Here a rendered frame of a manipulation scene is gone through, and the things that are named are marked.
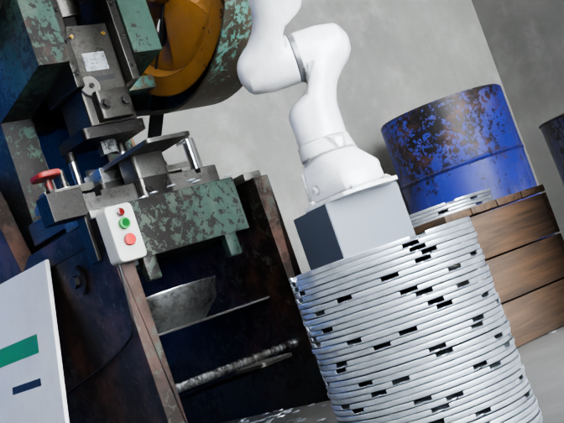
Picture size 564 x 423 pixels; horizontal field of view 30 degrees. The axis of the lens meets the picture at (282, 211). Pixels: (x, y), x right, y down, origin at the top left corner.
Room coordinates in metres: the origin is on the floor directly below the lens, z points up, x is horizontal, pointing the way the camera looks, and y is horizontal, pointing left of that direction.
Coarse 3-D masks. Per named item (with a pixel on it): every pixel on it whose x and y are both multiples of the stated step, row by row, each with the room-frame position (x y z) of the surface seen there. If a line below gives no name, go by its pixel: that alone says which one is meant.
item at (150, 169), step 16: (144, 144) 2.61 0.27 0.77; (160, 144) 2.69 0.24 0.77; (112, 160) 2.74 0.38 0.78; (128, 160) 2.72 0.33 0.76; (144, 160) 2.73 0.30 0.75; (160, 160) 2.76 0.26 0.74; (128, 176) 2.74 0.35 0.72; (144, 176) 2.72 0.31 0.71; (160, 176) 2.75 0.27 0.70; (144, 192) 2.71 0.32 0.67; (160, 192) 2.74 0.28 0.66
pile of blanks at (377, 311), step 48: (432, 240) 1.47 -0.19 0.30; (336, 288) 1.49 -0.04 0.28; (384, 288) 1.46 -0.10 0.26; (432, 288) 1.46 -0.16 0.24; (480, 288) 1.51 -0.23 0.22; (336, 336) 1.51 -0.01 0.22; (384, 336) 1.47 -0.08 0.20; (432, 336) 1.46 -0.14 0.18; (480, 336) 1.48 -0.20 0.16; (336, 384) 1.54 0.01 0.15; (384, 384) 1.47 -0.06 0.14; (432, 384) 1.46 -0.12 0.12; (480, 384) 1.48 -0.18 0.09; (528, 384) 1.56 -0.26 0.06
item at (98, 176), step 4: (96, 172) 2.80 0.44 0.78; (100, 172) 2.79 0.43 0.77; (104, 172) 2.80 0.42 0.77; (108, 172) 2.81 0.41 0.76; (112, 172) 2.81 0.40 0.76; (116, 172) 2.82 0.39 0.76; (120, 172) 2.83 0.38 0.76; (92, 176) 2.82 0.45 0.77; (96, 176) 2.81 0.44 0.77; (100, 176) 2.79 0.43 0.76; (104, 176) 2.79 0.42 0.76; (108, 176) 2.80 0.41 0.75; (112, 176) 2.81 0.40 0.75; (116, 176) 2.82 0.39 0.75; (120, 176) 2.82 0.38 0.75; (88, 180) 2.84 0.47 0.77; (92, 180) 2.83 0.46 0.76; (96, 180) 2.81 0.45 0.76; (100, 180) 2.80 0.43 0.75; (104, 180) 2.79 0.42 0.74; (108, 180) 2.80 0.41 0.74; (96, 184) 2.82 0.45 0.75
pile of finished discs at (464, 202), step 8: (480, 192) 2.63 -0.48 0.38; (488, 192) 2.67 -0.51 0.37; (456, 200) 2.59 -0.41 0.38; (464, 200) 2.60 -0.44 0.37; (472, 200) 2.61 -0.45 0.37; (480, 200) 2.63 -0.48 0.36; (488, 200) 2.65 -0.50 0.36; (432, 208) 2.59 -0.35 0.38; (440, 208) 2.59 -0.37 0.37; (448, 208) 2.61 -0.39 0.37; (456, 208) 2.59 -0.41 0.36; (464, 208) 2.60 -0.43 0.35; (416, 216) 2.63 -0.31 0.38; (424, 216) 2.60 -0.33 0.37; (432, 216) 2.60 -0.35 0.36; (440, 216) 2.59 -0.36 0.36; (416, 224) 2.61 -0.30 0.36
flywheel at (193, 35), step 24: (168, 0) 3.10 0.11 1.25; (192, 0) 3.03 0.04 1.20; (216, 0) 2.89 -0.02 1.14; (168, 24) 3.13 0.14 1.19; (192, 24) 3.05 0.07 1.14; (216, 24) 2.91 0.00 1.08; (168, 48) 3.16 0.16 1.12; (192, 48) 3.08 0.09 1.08; (216, 48) 2.94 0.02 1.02; (144, 72) 3.23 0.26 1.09; (168, 72) 3.17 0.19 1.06; (192, 72) 3.05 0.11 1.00; (168, 96) 3.17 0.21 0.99
